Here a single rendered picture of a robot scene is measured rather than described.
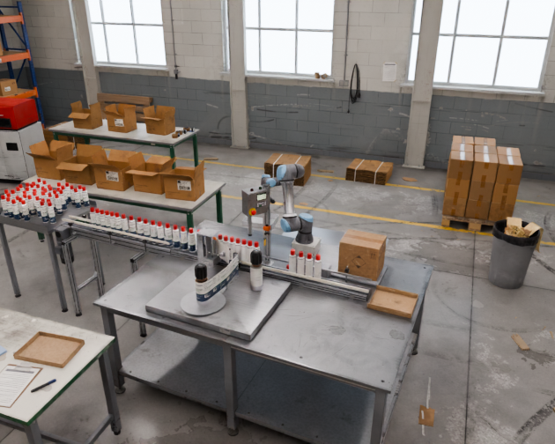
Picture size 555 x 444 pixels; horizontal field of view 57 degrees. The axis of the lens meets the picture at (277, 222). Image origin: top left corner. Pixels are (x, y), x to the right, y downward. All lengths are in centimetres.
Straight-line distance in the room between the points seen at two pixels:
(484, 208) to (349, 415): 388
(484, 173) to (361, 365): 404
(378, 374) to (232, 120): 727
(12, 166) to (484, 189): 671
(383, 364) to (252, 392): 109
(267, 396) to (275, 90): 652
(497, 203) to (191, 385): 445
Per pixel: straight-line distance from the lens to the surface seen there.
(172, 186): 549
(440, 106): 885
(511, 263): 567
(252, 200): 378
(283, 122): 947
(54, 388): 330
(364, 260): 386
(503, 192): 682
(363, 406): 382
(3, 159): 885
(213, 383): 396
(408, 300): 378
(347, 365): 317
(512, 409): 442
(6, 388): 340
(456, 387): 445
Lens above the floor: 288
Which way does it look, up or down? 25 degrees down
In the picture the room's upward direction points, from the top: straight up
